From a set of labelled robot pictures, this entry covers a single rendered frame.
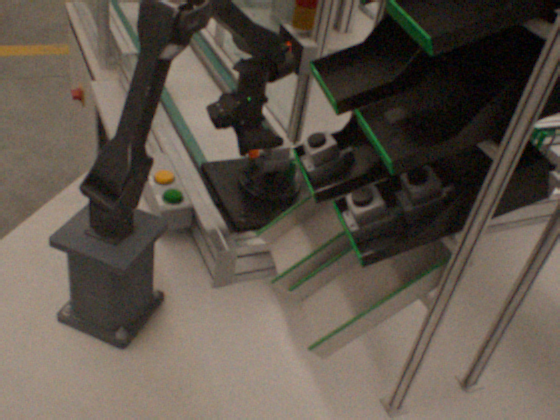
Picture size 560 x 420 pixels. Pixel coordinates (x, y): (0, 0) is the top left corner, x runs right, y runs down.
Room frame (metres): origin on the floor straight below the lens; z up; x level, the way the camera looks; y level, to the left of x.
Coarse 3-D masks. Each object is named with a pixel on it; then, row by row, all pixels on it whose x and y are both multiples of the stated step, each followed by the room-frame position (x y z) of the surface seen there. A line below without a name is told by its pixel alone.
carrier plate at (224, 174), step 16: (224, 160) 1.18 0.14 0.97; (240, 160) 1.19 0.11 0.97; (208, 176) 1.11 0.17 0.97; (224, 176) 1.11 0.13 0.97; (224, 192) 1.06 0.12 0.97; (240, 192) 1.07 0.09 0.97; (304, 192) 1.11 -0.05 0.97; (224, 208) 1.01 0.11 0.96; (240, 208) 1.01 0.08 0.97; (256, 208) 1.02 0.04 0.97; (272, 208) 1.03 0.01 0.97; (288, 208) 1.04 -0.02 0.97; (240, 224) 0.96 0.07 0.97; (256, 224) 0.97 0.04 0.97
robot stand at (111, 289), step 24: (144, 216) 0.82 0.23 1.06; (72, 240) 0.73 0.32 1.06; (96, 240) 0.74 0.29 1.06; (144, 240) 0.76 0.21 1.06; (72, 264) 0.72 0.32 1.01; (96, 264) 0.70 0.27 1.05; (120, 264) 0.69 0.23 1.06; (144, 264) 0.76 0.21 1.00; (72, 288) 0.72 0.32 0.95; (96, 288) 0.71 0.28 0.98; (120, 288) 0.71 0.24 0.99; (144, 288) 0.76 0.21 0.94; (72, 312) 0.73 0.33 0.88; (96, 312) 0.71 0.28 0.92; (120, 312) 0.71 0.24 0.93; (144, 312) 0.76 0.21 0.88; (96, 336) 0.70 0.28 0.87; (120, 336) 0.70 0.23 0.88
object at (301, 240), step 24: (288, 216) 0.90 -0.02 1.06; (312, 216) 0.91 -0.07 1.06; (336, 216) 0.88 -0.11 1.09; (264, 240) 0.88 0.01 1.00; (288, 240) 0.88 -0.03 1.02; (312, 240) 0.85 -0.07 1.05; (336, 240) 0.79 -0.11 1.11; (288, 264) 0.83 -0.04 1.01; (312, 264) 0.78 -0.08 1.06; (288, 288) 0.77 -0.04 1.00
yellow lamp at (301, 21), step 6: (300, 6) 1.31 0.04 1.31; (294, 12) 1.32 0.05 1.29; (300, 12) 1.31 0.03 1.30; (306, 12) 1.31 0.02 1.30; (312, 12) 1.31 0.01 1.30; (294, 18) 1.32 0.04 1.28; (300, 18) 1.31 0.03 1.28; (306, 18) 1.31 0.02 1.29; (312, 18) 1.32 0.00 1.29; (294, 24) 1.32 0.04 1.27; (300, 24) 1.31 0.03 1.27; (306, 24) 1.31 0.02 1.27; (312, 24) 1.32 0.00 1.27
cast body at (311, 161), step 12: (324, 132) 0.87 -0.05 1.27; (312, 144) 0.83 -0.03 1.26; (324, 144) 0.84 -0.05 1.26; (336, 144) 0.84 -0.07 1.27; (312, 156) 0.82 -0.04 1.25; (324, 156) 0.83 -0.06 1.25; (336, 156) 0.84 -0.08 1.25; (348, 156) 0.86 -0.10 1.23; (312, 168) 0.82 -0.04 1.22; (324, 168) 0.83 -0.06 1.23; (336, 168) 0.84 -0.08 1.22; (312, 180) 0.82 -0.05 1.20
